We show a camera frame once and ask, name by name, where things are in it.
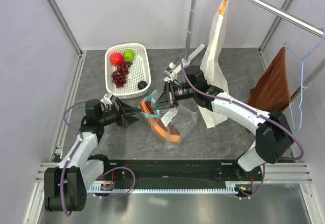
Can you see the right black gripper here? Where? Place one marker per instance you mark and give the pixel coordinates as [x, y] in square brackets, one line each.
[167, 99]

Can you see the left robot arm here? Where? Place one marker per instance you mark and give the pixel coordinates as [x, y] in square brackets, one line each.
[66, 185]

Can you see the slotted cable duct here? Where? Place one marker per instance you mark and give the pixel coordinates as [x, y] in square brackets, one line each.
[230, 188]

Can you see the brown towel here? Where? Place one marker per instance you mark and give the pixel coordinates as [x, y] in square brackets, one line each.
[271, 92]

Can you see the clear zip top bag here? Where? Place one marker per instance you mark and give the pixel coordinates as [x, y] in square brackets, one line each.
[182, 118]

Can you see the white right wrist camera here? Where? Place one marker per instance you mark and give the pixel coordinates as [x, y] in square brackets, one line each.
[169, 73]

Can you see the white cloth bag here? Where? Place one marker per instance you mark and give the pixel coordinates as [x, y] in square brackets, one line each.
[210, 65]

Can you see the orange clothes hanger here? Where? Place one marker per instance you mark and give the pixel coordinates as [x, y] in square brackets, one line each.
[222, 7]

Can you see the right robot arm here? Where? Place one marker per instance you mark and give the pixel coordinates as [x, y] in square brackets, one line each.
[273, 136]

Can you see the white perforated plastic basket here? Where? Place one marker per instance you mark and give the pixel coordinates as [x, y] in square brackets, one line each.
[139, 71]

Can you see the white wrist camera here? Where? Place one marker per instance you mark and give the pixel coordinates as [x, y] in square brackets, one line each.
[108, 99]
[169, 73]

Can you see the dark brown round fruit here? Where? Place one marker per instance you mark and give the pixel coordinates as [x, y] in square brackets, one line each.
[142, 85]

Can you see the red grape bunch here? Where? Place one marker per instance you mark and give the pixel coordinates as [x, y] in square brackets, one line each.
[120, 74]

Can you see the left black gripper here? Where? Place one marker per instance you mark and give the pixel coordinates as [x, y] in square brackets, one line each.
[124, 109]

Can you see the orange papaya slice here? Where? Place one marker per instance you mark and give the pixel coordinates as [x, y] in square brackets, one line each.
[167, 133]

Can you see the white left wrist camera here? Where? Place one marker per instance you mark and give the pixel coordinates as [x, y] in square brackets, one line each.
[108, 99]

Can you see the red apple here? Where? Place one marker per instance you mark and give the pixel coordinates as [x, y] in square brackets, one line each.
[116, 59]

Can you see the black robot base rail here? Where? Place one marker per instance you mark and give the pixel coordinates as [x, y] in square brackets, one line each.
[186, 173]

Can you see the light blue wire hanger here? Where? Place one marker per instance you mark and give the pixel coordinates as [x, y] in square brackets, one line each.
[301, 87]

